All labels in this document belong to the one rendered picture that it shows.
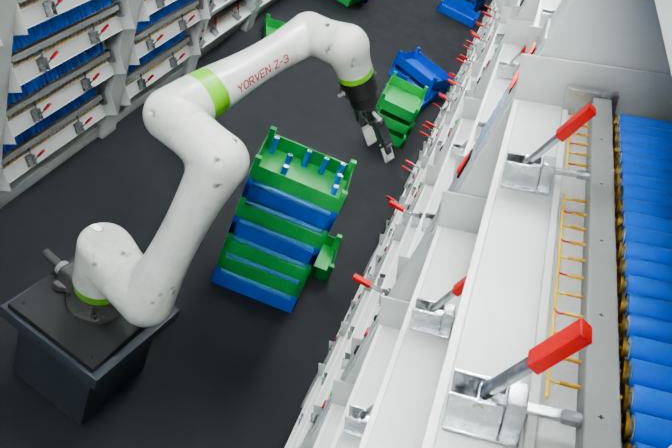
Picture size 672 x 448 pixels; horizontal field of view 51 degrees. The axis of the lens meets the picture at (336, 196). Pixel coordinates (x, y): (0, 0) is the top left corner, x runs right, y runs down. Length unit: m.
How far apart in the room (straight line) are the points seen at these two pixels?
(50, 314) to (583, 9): 1.51
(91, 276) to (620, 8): 1.34
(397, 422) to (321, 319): 1.91
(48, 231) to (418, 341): 1.97
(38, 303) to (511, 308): 1.58
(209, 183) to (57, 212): 1.21
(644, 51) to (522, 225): 0.27
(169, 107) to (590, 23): 1.00
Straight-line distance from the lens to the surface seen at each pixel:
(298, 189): 2.17
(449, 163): 1.38
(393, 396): 0.66
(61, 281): 1.96
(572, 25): 0.76
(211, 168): 1.47
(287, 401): 2.28
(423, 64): 4.36
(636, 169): 0.64
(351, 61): 1.70
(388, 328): 0.98
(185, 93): 1.57
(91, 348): 1.87
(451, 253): 0.83
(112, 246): 1.74
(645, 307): 0.49
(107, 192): 2.74
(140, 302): 1.67
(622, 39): 0.76
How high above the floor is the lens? 1.79
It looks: 35 degrees down
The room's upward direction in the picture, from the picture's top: 25 degrees clockwise
